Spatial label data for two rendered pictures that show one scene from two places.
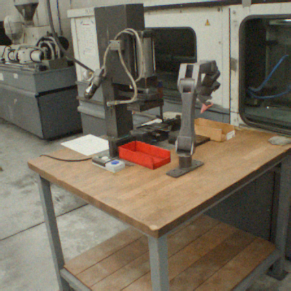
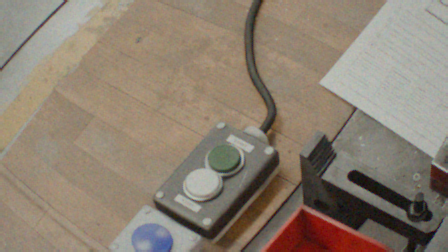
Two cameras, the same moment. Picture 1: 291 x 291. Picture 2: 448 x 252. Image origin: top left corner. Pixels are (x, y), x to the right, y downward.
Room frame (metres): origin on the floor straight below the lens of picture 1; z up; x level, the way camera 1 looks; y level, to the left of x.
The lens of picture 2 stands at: (1.68, -0.40, 1.77)
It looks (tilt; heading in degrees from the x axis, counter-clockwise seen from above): 52 degrees down; 88
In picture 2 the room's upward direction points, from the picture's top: 12 degrees counter-clockwise
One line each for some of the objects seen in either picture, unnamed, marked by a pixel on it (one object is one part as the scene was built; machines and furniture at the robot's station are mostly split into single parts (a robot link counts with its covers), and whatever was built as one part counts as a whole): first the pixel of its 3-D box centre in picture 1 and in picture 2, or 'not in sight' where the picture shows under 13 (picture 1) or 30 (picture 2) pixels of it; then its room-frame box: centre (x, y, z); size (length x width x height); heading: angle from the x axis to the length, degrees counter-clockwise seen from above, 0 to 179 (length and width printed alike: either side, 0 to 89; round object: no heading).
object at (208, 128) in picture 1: (210, 130); not in sight; (1.99, -0.38, 0.93); 0.25 x 0.13 x 0.08; 42
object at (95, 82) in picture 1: (96, 81); not in sight; (2.08, 0.25, 1.25); 0.19 x 0.07 x 0.19; 132
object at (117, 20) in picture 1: (127, 43); not in sight; (2.04, 0.05, 1.44); 0.17 x 0.13 x 0.42; 42
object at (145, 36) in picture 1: (143, 58); not in sight; (1.94, -0.03, 1.37); 0.11 x 0.09 x 0.30; 132
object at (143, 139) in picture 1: (149, 136); not in sight; (1.95, -0.03, 0.94); 0.20 x 0.10 x 0.07; 132
